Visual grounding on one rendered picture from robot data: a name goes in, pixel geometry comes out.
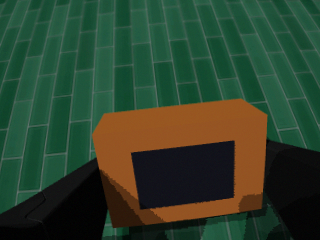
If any orange block with dark square mark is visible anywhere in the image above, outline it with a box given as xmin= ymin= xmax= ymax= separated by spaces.
xmin=92 ymin=99 xmax=267 ymax=228

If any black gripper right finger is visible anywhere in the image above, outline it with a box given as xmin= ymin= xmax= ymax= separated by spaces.
xmin=264 ymin=140 xmax=320 ymax=240

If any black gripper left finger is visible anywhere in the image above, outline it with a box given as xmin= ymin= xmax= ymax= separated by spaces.
xmin=0 ymin=157 xmax=108 ymax=240

